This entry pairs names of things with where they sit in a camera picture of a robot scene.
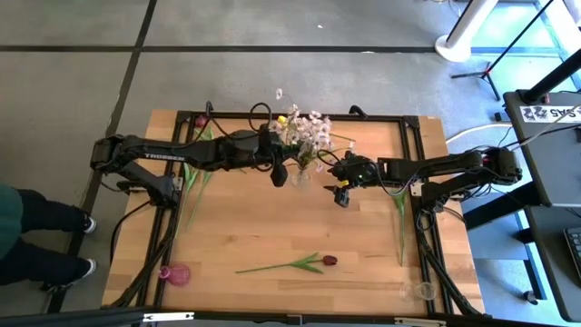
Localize person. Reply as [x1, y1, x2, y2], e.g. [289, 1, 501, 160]
[0, 183, 98, 294]

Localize white floor stand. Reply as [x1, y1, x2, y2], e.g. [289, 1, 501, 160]
[434, 0, 500, 64]

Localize black table frame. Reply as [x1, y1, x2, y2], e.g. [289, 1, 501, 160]
[152, 110, 455, 317]

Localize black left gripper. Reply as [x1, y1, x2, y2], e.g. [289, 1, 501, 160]
[247, 125, 290, 188]

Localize white frame beam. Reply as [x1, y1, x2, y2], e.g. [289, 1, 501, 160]
[537, 0, 581, 60]

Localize black front beam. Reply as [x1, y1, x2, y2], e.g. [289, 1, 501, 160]
[0, 306, 581, 327]

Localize black tripod stand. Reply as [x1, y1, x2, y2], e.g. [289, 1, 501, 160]
[451, 0, 557, 102]

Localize black slanted pole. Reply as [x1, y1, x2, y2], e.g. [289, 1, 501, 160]
[521, 47, 581, 104]

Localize white cable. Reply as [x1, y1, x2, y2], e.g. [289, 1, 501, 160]
[447, 121, 515, 146]

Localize black cable bundle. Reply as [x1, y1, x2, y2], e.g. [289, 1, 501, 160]
[108, 222, 176, 310]
[417, 213, 482, 317]

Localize pink glass vase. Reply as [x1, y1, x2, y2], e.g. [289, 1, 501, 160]
[158, 262, 192, 288]

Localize dark red tulip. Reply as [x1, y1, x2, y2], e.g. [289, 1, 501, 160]
[234, 252, 340, 275]
[175, 163, 201, 237]

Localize white printed label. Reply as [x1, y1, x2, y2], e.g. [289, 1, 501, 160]
[519, 104, 581, 124]

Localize black desk leg beam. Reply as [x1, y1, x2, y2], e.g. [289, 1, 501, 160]
[462, 181, 546, 231]

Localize black keyboard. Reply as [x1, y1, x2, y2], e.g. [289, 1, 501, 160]
[564, 226, 581, 282]

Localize silver beam bracket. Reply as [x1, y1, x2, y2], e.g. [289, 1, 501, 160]
[143, 311, 195, 323]
[393, 316, 448, 327]

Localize small clear glass vase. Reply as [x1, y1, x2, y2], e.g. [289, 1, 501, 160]
[399, 281, 438, 303]

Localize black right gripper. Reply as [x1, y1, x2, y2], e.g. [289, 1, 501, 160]
[323, 152, 380, 209]

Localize dark grey low desk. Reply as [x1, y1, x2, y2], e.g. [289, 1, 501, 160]
[526, 206, 581, 323]

